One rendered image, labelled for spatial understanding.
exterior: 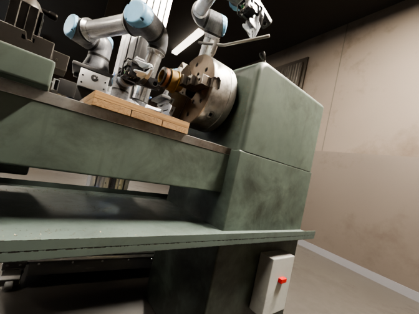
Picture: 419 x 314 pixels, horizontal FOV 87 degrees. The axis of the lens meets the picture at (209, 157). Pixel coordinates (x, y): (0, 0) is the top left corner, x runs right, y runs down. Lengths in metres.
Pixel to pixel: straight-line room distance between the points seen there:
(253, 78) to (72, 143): 0.69
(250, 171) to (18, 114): 0.75
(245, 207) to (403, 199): 2.17
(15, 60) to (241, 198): 0.78
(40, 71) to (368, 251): 2.99
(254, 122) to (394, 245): 2.29
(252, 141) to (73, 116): 0.63
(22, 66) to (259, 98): 0.74
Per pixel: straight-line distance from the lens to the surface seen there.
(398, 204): 2.92
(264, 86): 0.98
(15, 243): 0.57
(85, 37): 1.43
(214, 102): 0.88
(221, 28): 1.62
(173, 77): 0.91
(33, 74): 0.61
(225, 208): 0.89
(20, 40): 0.65
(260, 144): 0.96
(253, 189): 0.96
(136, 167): 0.71
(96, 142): 0.67
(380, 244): 2.98
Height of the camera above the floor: 0.78
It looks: 2 degrees up
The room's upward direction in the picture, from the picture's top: 13 degrees clockwise
